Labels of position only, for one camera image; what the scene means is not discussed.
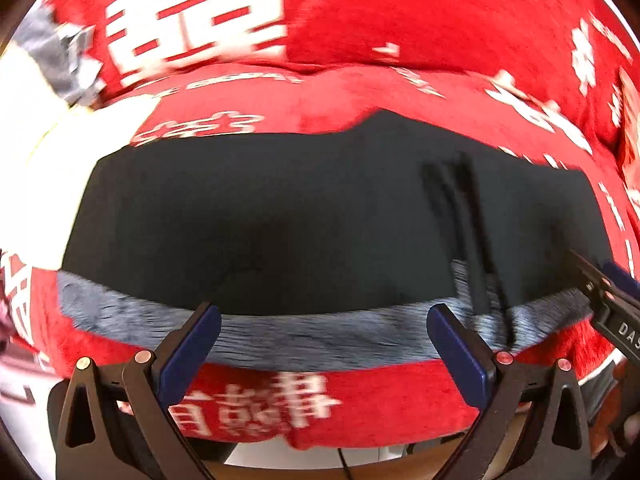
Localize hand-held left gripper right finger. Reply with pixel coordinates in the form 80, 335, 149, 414
425, 303, 593, 480

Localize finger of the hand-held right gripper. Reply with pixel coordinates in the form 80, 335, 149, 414
597, 259, 640, 303
566, 249, 618, 311

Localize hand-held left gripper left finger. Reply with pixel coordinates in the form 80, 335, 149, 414
54, 301, 222, 480

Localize black pants with grey floral trim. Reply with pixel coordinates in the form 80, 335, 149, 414
56, 109, 618, 373

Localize person's right hand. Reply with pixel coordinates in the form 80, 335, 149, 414
590, 390, 640, 461

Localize red patterned cushion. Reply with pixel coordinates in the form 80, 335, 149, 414
612, 67, 640, 181

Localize white cloth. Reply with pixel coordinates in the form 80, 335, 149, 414
0, 45, 161, 251

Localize red printed blanket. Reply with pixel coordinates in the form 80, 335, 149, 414
0, 0, 640, 451

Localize grey crumpled cloth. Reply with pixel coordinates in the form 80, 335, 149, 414
10, 7, 106, 108

